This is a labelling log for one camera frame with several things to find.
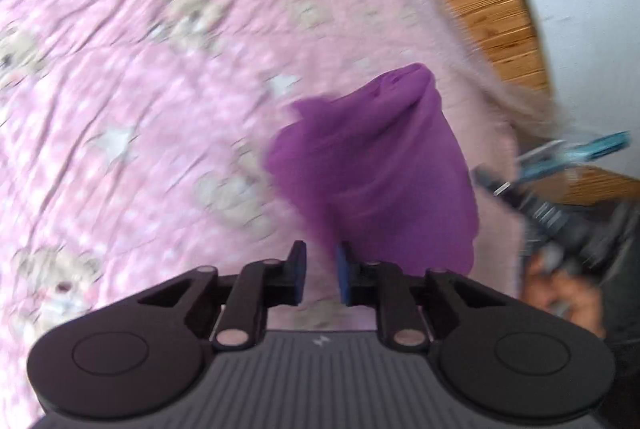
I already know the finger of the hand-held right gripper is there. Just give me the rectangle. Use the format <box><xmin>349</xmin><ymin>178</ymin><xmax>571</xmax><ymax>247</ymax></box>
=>
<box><xmin>472</xmin><ymin>164</ymin><xmax>531</xmax><ymax>215</ymax></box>

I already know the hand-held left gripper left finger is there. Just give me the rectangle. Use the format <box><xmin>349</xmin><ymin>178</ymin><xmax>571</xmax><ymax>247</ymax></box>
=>
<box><xmin>137</xmin><ymin>240</ymin><xmax>308</xmax><ymax>352</ymax></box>

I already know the teal framed panel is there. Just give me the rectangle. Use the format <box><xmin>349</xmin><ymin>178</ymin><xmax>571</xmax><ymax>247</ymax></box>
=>
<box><xmin>515</xmin><ymin>131</ymin><xmax>631</xmax><ymax>182</ymax></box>

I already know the purple fleece sweater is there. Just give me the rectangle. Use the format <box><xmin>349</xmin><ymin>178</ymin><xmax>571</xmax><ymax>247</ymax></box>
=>
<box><xmin>262</xmin><ymin>63</ymin><xmax>481</xmax><ymax>282</ymax></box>

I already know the pink bear-print blanket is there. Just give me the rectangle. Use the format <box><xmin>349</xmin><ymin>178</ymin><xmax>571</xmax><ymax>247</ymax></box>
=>
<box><xmin>0</xmin><ymin>0</ymin><xmax>566</xmax><ymax>340</ymax></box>

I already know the person's right hand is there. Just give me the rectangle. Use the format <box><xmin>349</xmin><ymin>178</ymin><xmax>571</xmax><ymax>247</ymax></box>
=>
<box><xmin>520</xmin><ymin>259</ymin><xmax>606</xmax><ymax>335</ymax></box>

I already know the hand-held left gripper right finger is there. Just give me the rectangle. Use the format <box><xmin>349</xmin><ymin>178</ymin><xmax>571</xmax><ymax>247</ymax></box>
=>
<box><xmin>336</xmin><ymin>241</ymin><xmax>503</xmax><ymax>350</ymax></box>

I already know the wooden side panel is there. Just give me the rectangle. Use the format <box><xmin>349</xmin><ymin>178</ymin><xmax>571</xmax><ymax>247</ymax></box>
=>
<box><xmin>560</xmin><ymin>166</ymin><xmax>640</xmax><ymax>206</ymax></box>

